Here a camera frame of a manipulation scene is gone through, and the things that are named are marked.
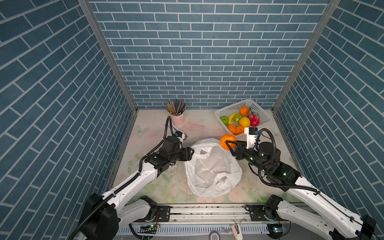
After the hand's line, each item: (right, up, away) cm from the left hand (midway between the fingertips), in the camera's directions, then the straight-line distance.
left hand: (194, 151), depth 80 cm
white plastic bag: (+11, -12, +6) cm, 18 cm away
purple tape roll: (+10, -36, -11) cm, 39 cm away
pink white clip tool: (+21, -36, -14) cm, 44 cm away
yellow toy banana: (+27, +19, +31) cm, 45 cm away
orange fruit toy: (+37, +25, +31) cm, 54 cm away
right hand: (+17, +6, -12) cm, 22 cm away
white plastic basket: (+31, +27, +33) cm, 52 cm away
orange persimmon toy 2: (+25, +11, +19) cm, 33 cm away
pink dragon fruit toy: (+43, +18, +25) cm, 53 cm away
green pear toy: (+30, +19, +26) cm, 44 cm away
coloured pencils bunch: (-13, +26, +25) cm, 38 cm away
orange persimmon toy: (+16, +9, -12) cm, 22 cm away
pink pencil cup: (-12, +17, +27) cm, 35 cm away
